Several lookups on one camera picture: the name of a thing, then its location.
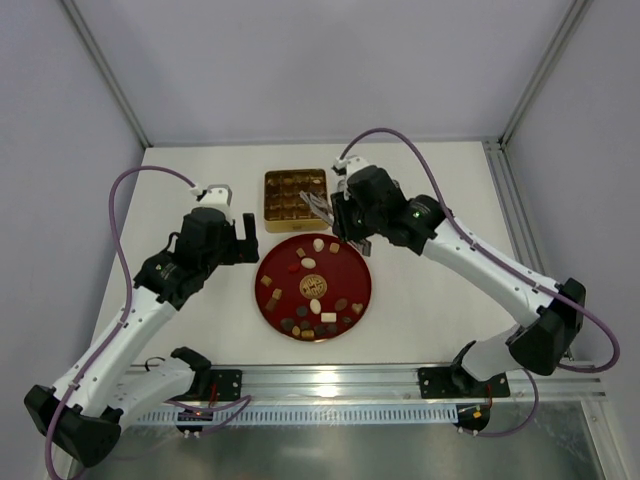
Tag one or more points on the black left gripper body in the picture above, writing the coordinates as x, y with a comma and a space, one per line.
243, 246

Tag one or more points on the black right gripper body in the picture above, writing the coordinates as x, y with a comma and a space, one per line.
341, 218

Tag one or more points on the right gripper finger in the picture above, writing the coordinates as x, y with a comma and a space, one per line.
318, 206
364, 247

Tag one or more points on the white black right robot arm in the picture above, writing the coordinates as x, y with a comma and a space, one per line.
547, 314

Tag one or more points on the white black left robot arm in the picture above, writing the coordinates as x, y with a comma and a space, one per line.
85, 411

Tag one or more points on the white round chocolate top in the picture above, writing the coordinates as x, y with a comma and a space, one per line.
318, 244

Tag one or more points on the gold chocolate tin box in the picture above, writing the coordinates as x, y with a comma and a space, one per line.
284, 210

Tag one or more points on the white oval chocolate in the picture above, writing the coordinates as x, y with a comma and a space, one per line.
315, 306
308, 263

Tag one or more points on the brown oval chocolate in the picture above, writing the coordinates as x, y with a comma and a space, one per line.
341, 304

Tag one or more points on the tan block chocolate left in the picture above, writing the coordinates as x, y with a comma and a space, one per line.
271, 304

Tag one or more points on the white oval chocolate centre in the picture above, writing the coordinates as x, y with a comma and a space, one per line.
315, 306

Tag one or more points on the white bar chocolate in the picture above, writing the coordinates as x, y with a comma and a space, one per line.
328, 317

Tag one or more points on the dark round chocolate bottom left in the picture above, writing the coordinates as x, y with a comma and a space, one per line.
287, 324

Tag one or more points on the round red tray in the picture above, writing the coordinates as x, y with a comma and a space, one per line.
335, 276

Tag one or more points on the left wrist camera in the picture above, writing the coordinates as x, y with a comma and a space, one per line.
215, 194

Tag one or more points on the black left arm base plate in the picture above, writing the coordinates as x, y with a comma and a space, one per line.
221, 385

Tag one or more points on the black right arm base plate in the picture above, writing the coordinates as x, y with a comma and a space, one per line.
442, 382

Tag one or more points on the white slotted cable duct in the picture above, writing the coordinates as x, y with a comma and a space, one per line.
306, 415

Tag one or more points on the aluminium mounting rail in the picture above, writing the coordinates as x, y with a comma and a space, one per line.
396, 382

